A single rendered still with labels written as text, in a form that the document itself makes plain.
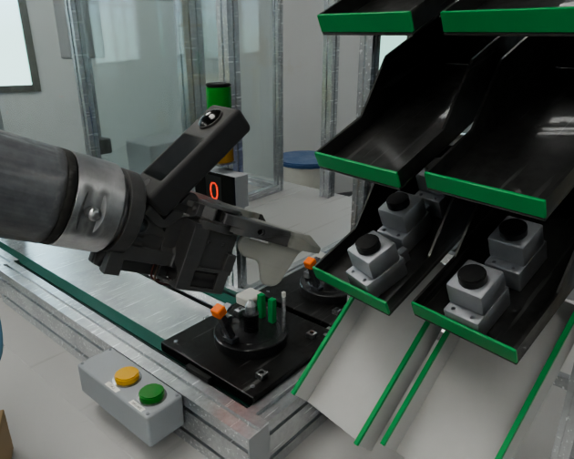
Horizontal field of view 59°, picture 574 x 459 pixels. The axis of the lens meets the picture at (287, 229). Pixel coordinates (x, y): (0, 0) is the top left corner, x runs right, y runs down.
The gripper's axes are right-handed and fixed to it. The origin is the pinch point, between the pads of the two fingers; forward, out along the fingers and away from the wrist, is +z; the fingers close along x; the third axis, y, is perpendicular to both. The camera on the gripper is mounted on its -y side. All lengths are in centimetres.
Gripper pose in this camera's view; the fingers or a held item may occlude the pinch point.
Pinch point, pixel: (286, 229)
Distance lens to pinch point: 55.6
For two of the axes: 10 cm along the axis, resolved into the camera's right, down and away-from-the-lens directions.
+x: 6.4, 2.8, -7.2
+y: -3.3, 9.4, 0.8
